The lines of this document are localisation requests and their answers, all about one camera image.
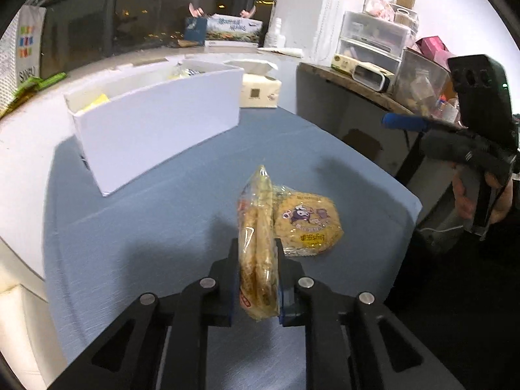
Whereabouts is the round cracker pack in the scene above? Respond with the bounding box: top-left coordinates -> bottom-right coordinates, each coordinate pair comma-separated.
273,186 -> 344,257

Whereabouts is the yellow sunflower seed bag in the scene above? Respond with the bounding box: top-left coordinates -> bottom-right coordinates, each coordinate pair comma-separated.
77,93 -> 110,115

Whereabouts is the person's right hand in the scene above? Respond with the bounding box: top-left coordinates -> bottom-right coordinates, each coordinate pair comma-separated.
451,163 -> 515,225

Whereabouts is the dark wooden side table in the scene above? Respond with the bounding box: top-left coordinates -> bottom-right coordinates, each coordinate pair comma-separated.
295,62 -> 453,219

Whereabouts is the small white digital clock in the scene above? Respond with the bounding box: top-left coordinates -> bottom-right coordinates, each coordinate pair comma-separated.
352,63 -> 394,93

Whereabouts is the blue table mat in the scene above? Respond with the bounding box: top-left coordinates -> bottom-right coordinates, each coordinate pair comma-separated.
43,109 -> 422,361

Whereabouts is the clear plastic drawer unit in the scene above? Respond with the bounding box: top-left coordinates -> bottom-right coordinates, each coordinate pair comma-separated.
336,11 -> 415,73

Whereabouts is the cream tissue pack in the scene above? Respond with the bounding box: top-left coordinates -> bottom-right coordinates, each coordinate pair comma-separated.
224,59 -> 282,108

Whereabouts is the white spray bottle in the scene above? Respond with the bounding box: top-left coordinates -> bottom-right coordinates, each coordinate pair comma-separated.
264,18 -> 286,48

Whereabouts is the cream leather sofa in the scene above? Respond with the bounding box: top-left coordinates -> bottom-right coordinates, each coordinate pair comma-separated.
1,242 -> 67,389

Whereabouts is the white open cardboard box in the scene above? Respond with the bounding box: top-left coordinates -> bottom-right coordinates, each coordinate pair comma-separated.
64,60 -> 243,195

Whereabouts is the printed landscape gift box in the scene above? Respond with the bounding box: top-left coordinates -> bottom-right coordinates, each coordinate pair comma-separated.
184,4 -> 263,47

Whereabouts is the green and yellow sachets pile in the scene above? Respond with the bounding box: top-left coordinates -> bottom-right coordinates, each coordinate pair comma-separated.
1,72 -> 67,118

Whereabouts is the white SANFU shopping bag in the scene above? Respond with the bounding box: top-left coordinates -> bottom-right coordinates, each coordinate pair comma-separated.
1,0 -> 47,112

